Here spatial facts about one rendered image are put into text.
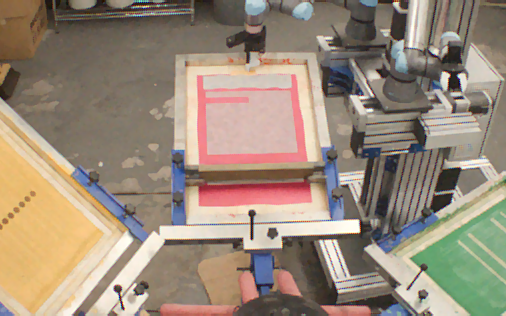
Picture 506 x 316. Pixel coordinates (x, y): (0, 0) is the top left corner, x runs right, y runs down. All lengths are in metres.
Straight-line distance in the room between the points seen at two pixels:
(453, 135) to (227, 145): 0.92
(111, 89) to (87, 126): 0.46
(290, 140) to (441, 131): 0.63
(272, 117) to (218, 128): 0.22
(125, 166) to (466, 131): 2.29
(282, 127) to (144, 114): 2.18
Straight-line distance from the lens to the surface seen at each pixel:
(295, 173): 2.42
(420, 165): 3.26
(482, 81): 3.03
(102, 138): 4.50
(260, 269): 2.22
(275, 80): 2.75
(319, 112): 2.63
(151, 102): 4.78
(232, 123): 2.61
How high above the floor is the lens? 2.75
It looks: 40 degrees down
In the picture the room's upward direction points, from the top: 3 degrees clockwise
